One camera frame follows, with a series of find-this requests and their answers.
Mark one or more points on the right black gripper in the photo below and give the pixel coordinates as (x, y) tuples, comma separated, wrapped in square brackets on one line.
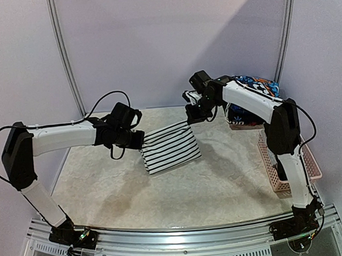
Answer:
[(192, 116)]

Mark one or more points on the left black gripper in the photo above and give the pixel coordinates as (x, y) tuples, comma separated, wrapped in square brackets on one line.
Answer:
[(137, 144)]

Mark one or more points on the black white striped shirt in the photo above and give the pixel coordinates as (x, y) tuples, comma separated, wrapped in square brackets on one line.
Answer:
[(169, 147)]

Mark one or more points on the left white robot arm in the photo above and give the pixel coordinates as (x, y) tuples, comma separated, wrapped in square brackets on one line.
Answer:
[(24, 143)]

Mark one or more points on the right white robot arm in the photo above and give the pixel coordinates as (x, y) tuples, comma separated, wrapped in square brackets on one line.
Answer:
[(281, 124)]

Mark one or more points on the pink plastic laundry basket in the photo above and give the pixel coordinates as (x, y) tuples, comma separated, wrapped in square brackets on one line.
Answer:
[(270, 162)]

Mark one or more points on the dark blue folded garment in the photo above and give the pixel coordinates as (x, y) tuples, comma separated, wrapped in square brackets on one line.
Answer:
[(239, 112)]

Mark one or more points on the black printed folded garment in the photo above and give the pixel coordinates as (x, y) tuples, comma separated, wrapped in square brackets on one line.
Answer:
[(245, 120)]

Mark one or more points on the blue orange patterned shorts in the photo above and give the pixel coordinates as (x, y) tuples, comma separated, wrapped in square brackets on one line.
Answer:
[(265, 86)]

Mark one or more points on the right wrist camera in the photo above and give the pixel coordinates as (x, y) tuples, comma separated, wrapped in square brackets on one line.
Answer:
[(191, 97)]

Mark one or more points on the left aluminium corner post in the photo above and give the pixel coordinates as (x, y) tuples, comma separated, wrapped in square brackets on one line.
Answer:
[(64, 56)]

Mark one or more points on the aluminium corner post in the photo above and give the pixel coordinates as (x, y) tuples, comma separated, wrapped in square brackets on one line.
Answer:
[(64, 56), (286, 26)]

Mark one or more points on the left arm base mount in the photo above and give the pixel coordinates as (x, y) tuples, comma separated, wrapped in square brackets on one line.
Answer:
[(65, 234)]

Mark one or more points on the right aluminium corner post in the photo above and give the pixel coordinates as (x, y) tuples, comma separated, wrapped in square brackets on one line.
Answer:
[(286, 26)]

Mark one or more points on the aluminium front rail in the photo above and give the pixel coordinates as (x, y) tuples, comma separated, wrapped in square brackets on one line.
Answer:
[(251, 238)]

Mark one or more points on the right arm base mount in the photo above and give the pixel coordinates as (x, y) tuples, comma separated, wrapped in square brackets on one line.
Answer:
[(304, 220)]

